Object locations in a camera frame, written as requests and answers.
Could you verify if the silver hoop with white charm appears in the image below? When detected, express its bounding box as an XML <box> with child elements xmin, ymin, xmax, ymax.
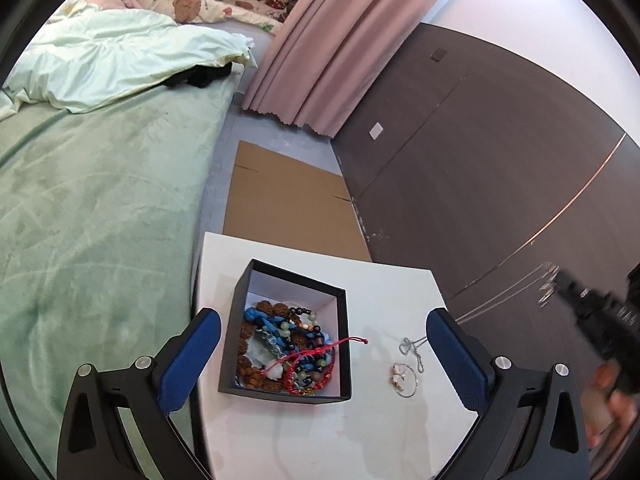
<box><xmin>391</xmin><ymin>362</ymin><xmax>421</xmax><ymax>399</ymax></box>

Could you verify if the dark brown wardrobe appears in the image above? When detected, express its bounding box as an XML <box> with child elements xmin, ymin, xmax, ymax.
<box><xmin>329</xmin><ymin>22</ymin><xmax>640</xmax><ymax>363</ymax></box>

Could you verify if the brown wooden bead bracelet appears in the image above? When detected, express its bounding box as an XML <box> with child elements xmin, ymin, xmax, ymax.
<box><xmin>235</xmin><ymin>300</ymin><xmax>288</xmax><ymax>392</ymax></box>

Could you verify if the flat brown cardboard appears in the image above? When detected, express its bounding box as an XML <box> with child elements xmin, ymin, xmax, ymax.
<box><xmin>223</xmin><ymin>140</ymin><xmax>374</xmax><ymax>264</ymax></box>

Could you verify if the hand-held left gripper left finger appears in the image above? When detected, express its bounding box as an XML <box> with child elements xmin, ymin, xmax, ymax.
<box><xmin>56</xmin><ymin>306</ymin><xmax>223</xmax><ymax>480</ymax></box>

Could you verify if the black cloth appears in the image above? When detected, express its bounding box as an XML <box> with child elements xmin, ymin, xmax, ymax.
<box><xmin>164</xmin><ymin>63</ymin><xmax>234</xmax><ymax>89</ymax></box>

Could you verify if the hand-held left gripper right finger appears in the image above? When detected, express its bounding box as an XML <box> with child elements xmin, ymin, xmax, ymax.
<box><xmin>425</xmin><ymin>307</ymin><xmax>593</xmax><ymax>480</ymax></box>

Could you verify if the grey-green glass bead bracelet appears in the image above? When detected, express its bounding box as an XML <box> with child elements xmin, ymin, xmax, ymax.
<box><xmin>252</xmin><ymin>327</ymin><xmax>283</xmax><ymax>358</ymax></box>

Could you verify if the black bead bracelet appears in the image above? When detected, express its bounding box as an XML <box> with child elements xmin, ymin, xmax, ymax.
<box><xmin>287</xmin><ymin>306</ymin><xmax>328</xmax><ymax>338</ymax></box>

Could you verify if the red string bracelet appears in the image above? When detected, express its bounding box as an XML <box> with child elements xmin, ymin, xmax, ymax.
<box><xmin>281</xmin><ymin>335</ymin><xmax>372</xmax><ymax>397</ymax></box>

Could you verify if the green bed sheet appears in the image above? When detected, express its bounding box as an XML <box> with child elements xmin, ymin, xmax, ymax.
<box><xmin>0</xmin><ymin>74</ymin><xmax>240</xmax><ymax>463</ymax></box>

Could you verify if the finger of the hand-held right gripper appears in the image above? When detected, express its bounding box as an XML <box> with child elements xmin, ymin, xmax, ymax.
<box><xmin>556</xmin><ymin>269</ymin><xmax>608</xmax><ymax>331</ymax></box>

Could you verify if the person's right hand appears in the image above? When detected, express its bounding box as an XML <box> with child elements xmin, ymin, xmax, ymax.
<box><xmin>582</xmin><ymin>359</ymin><xmax>640</xmax><ymax>452</ymax></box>

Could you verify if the black jewelry box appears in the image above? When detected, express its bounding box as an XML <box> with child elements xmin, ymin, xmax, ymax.
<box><xmin>218</xmin><ymin>258</ymin><xmax>353</xmax><ymax>403</ymax></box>

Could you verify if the light green bead bracelet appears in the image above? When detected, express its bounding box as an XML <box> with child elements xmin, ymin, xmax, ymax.
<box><xmin>277</xmin><ymin>314</ymin><xmax>333</xmax><ymax>361</ymax></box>

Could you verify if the blue cord bracelet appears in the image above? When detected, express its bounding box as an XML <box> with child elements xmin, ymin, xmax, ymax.
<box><xmin>243</xmin><ymin>308</ymin><xmax>293</xmax><ymax>346</ymax></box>

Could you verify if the silver chain necklace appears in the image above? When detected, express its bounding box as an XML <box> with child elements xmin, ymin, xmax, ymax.
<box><xmin>398</xmin><ymin>259</ymin><xmax>563</xmax><ymax>374</ymax></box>

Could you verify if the white flower hair accessory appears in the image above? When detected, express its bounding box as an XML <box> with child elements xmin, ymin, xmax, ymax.
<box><xmin>247</xmin><ymin>337</ymin><xmax>290</xmax><ymax>382</ymax></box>

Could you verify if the light green duvet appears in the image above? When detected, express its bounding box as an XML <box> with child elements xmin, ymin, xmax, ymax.
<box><xmin>0</xmin><ymin>0</ymin><xmax>259</xmax><ymax>122</ymax></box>

